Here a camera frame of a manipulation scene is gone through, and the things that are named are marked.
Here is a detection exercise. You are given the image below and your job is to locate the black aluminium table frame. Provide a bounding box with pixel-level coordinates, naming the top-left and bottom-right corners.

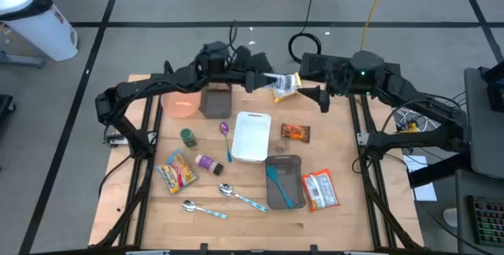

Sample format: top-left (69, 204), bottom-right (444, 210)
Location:
top-left (88, 72), bottom-right (424, 255)

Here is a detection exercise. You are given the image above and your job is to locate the grey desk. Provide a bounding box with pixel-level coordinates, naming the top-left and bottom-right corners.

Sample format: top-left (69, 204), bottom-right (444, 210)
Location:
top-left (454, 168), bottom-right (504, 255)
top-left (463, 67), bottom-right (504, 180)

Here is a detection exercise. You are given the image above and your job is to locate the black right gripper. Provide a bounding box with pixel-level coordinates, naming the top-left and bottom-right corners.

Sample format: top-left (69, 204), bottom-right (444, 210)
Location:
top-left (298, 77), bottom-right (350, 113)

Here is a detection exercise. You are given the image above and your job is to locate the green label spice jar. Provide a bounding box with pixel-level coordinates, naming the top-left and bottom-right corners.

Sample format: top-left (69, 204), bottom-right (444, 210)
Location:
top-left (180, 127), bottom-right (198, 148)

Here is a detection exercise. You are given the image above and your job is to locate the purple label spice jar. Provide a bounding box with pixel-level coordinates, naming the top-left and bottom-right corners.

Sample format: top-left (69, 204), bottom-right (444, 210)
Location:
top-left (195, 153), bottom-right (224, 176)

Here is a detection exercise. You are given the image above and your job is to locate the black coiled floor cable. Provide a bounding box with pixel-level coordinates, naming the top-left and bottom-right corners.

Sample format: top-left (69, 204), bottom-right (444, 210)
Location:
top-left (287, 0), bottom-right (323, 65)

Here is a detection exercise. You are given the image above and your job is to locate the orange brown candy pack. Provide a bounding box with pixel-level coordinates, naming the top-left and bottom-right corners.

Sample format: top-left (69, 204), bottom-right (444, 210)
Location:
top-left (280, 123), bottom-right (312, 144)

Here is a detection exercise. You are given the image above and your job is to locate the yellow ramen packet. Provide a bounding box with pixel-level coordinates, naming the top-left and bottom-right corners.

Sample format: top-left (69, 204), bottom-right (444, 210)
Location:
top-left (262, 72), bottom-right (303, 104)

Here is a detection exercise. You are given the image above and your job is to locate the pink plastic bowl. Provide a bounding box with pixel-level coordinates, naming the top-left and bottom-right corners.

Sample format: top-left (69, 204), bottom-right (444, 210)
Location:
top-left (160, 91), bottom-right (202, 119)

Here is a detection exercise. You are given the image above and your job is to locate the white computer mouse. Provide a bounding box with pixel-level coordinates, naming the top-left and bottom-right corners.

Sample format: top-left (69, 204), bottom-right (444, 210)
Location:
top-left (443, 206), bottom-right (460, 228)

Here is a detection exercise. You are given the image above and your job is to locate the backlit black keyboard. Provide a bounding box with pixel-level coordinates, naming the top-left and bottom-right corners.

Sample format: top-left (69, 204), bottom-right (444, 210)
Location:
top-left (466, 194), bottom-right (504, 248)

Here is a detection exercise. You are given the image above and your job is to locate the grey desk foot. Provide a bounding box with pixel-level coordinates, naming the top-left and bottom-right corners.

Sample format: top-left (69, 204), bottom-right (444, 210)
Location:
top-left (0, 51), bottom-right (45, 69)

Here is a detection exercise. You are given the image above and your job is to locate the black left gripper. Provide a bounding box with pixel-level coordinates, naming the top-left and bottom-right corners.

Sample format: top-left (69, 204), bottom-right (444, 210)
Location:
top-left (230, 69), bottom-right (279, 94)

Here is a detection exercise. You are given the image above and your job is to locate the white trash can black rim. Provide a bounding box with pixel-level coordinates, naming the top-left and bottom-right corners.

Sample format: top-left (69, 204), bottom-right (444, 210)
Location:
top-left (0, 0), bottom-right (80, 62)

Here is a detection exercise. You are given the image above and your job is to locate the purple spoon with teal handle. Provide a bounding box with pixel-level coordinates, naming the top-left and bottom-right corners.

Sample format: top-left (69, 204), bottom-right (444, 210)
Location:
top-left (219, 121), bottom-right (233, 164)

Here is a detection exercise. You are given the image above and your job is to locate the orange ramen packet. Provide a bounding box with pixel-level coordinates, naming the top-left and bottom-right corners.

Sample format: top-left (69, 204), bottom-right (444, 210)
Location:
top-left (302, 168), bottom-right (341, 213)

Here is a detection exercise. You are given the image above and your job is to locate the yellow floor cable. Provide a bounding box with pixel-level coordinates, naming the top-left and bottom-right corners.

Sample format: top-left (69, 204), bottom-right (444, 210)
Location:
top-left (358, 0), bottom-right (390, 51)

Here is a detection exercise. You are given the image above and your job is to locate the yellow red blue snack bag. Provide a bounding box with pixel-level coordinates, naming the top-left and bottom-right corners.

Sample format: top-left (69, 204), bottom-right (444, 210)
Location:
top-left (154, 148), bottom-right (199, 196)

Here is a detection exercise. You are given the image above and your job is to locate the black wedge shaped device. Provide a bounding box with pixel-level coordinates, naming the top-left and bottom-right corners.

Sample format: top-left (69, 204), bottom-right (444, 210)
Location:
top-left (235, 46), bottom-right (275, 76)

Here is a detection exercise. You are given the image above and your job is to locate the black desk base bar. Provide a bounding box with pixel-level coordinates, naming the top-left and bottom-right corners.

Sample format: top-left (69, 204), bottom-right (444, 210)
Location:
top-left (407, 149), bottom-right (473, 189)

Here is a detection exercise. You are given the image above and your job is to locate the spoon with teal patterned handle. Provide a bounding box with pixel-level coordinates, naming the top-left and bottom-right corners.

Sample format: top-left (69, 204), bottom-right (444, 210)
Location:
top-left (218, 183), bottom-right (269, 213)
top-left (181, 199), bottom-right (229, 220)

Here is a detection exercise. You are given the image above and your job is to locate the white paper sheet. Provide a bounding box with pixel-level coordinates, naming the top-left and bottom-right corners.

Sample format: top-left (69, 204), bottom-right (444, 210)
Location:
top-left (403, 154), bottom-right (438, 202)

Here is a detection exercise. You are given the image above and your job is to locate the grey rectangular tray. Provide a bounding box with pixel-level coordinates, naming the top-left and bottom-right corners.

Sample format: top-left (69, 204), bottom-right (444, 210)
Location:
top-left (265, 154), bottom-right (307, 211)

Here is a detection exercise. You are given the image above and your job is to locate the white rectangular tray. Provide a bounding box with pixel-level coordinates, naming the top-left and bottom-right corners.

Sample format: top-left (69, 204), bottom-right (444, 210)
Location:
top-left (231, 111), bottom-right (272, 164)

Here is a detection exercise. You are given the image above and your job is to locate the black perforated computer case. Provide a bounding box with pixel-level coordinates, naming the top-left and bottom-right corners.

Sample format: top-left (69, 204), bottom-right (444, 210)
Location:
top-left (298, 52), bottom-right (402, 101)

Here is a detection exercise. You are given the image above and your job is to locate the teal silicone spatula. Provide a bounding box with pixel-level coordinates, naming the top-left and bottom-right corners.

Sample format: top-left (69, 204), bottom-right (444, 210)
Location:
top-left (266, 164), bottom-right (295, 209)

